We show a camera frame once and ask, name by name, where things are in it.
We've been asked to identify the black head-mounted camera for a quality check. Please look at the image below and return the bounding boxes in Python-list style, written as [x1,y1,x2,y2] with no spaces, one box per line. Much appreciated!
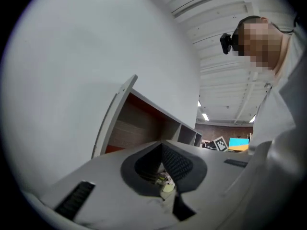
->
[219,32,233,55]

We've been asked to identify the black brush cable slot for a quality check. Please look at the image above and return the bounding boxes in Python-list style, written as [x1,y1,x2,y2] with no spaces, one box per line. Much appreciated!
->
[223,159,249,168]
[54,180,96,221]

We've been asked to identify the person's head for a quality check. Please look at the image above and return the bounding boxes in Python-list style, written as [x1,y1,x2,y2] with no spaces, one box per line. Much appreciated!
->
[236,15,292,81]

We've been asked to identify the grey shelf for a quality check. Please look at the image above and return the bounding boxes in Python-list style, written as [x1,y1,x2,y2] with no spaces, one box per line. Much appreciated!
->
[91,74,203,159]

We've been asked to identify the monitor with blue orange screen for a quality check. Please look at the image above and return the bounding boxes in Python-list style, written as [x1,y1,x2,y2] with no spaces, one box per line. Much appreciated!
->
[227,138,250,152]

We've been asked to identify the black cable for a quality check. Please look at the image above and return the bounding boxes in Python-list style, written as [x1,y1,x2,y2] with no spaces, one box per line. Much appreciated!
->
[270,13,302,35]

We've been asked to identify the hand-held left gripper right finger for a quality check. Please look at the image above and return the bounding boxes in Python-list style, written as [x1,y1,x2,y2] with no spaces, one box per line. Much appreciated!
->
[160,140,208,222]

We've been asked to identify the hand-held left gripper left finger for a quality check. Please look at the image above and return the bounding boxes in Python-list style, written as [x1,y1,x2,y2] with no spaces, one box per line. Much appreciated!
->
[120,140,166,198]

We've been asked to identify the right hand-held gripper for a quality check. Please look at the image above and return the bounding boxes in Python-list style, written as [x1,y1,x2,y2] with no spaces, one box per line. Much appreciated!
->
[205,136,229,152]

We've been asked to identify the person's white shirt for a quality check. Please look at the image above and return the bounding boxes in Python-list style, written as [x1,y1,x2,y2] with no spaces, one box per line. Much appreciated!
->
[215,7,307,230]

